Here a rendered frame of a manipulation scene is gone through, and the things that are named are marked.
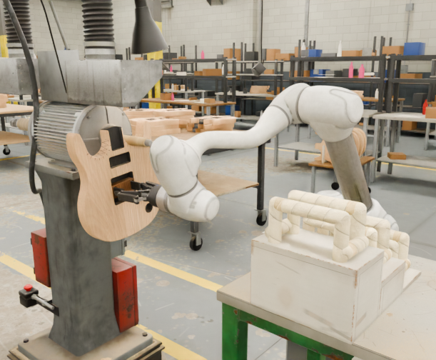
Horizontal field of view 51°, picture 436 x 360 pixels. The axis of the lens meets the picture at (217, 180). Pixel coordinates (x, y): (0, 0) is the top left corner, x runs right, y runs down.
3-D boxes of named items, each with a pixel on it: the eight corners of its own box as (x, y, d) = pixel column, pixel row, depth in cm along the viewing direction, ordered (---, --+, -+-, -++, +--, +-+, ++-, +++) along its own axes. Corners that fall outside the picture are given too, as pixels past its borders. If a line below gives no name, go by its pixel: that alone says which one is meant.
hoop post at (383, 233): (372, 260, 119) (374, 226, 117) (377, 256, 121) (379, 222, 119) (384, 263, 117) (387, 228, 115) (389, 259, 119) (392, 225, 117)
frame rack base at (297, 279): (248, 304, 115) (250, 239, 111) (281, 283, 126) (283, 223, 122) (352, 345, 98) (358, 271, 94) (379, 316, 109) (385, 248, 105)
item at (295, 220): (284, 232, 116) (285, 196, 114) (290, 228, 118) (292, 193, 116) (295, 235, 114) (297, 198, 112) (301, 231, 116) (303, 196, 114)
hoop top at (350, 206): (285, 202, 114) (285, 190, 114) (292, 200, 116) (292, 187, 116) (362, 220, 101) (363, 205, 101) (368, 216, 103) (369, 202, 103)
